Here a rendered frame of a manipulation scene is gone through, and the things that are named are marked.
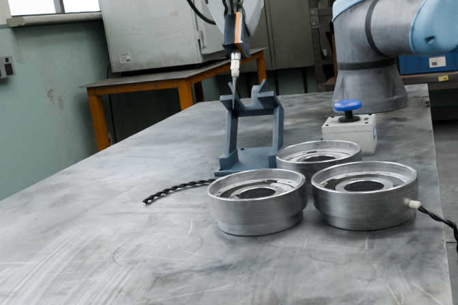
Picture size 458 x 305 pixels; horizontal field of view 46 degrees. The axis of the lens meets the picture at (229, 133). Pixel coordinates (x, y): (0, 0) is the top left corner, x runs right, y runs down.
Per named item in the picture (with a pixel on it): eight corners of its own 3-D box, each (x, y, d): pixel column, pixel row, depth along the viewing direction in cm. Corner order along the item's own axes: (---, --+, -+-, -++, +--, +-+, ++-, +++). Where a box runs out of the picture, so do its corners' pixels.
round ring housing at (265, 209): (287, 243, 51) (283, 201, 50) (193, 235, 56) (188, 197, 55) (322, 203, 60) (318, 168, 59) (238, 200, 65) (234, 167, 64)
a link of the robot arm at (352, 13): (365, 55, 118) (360, -9, 115) (416, 54, 106) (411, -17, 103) (324, 63, 112) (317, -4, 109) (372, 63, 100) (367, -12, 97)
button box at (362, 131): (374, 154, 76) (371, 121, 75) (324, 156, 79) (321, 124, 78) (378, 140, 84) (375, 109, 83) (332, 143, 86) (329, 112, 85)
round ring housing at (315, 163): (375, 188, 63) (373, 154, 62) (287, 201, 62) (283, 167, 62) (349, 165, 73) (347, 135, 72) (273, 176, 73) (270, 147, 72)
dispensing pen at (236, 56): (217, 103, 69) (225, -8, 75) (227, 115, 73) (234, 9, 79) (233, 101, 69) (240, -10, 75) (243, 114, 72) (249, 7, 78)
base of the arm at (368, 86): (337, 102, 121) (333, 58, 119) (408, 97, 116) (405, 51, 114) (327, 116, 107) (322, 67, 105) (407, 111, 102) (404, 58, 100)
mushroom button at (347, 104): (362, 135, 78) (360, 101, 77) (334, 137, 79) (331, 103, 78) (364, 129, 81) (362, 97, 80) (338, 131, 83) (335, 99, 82)
